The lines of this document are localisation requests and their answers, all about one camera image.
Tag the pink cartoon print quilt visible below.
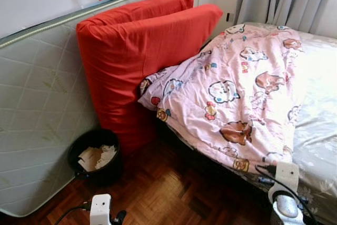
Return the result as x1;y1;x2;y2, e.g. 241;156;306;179
138;23;305;173

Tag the black waste bin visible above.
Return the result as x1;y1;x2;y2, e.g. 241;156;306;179
67;129;124;183

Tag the crumpled brown paper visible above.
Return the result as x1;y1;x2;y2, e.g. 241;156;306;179
78;143;117;172

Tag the bed with grey floral sheet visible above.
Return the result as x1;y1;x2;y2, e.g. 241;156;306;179
158;21;337;225

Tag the large red cushion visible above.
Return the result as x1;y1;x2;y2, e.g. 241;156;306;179
76;3;224;154
76;0;195;31

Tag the quilted white green mattress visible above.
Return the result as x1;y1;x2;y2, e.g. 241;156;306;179
0;0;201;219

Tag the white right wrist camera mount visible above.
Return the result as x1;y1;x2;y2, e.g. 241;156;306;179
269;161;301;204

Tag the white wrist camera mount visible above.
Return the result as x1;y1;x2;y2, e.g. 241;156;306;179
269;161;301;204
90;193;112;225

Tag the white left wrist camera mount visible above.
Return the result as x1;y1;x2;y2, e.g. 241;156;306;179
90;193;112;225

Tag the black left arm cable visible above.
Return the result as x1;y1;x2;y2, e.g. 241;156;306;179
53;201;91;225

